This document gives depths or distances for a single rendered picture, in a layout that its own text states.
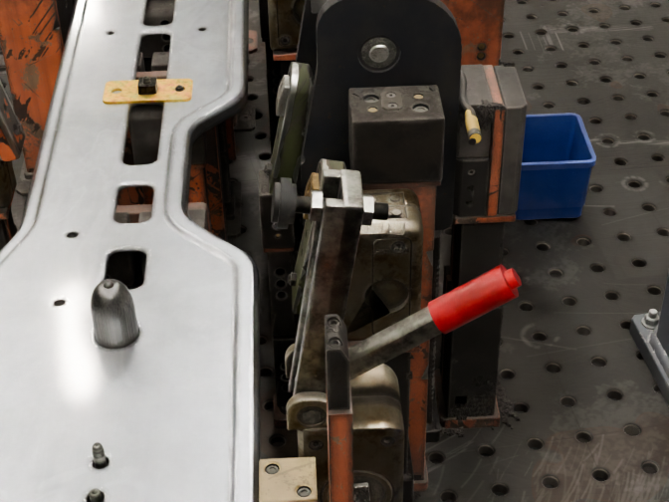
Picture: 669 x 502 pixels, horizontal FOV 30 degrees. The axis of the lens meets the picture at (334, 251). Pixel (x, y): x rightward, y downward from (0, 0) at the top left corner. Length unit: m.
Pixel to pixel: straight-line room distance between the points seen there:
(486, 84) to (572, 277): 0.45
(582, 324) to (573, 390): 0.11
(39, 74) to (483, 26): 0.54
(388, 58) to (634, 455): 0.50
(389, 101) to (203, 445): 0.30
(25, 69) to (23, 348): 0.67
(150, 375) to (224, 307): 0.09
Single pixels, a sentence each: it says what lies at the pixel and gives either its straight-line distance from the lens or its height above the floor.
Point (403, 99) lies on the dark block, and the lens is 0.96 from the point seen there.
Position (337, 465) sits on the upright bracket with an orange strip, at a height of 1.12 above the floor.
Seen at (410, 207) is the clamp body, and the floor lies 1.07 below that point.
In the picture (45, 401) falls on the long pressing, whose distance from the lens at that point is 0.90.
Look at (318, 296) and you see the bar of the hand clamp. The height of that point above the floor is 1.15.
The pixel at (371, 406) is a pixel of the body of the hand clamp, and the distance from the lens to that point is 0.80.
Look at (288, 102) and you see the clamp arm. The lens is 1.03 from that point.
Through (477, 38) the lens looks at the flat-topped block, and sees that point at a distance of 1.41.
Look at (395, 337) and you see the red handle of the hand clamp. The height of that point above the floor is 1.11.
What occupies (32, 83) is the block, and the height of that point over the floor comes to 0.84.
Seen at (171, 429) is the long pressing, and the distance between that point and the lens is 0.86.
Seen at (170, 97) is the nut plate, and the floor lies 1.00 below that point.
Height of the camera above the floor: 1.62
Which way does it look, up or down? 39 degrees down
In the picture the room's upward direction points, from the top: 1 degrees counter-clockwise
